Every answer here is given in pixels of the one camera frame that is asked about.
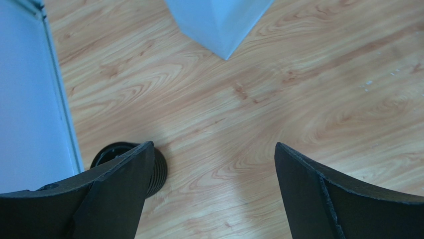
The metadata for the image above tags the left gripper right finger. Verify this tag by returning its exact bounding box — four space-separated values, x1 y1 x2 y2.
274 143 424 239

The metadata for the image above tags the black coffee cup left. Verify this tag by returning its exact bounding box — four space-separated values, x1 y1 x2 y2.
90 142 168 198

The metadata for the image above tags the left aluminium frame post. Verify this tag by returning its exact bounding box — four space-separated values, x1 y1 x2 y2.
15 0 84 175

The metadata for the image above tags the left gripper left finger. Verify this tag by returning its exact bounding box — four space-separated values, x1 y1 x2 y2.
0 141 154 239

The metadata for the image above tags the white paper bag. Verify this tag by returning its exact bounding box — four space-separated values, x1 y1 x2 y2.
165 0 274 60

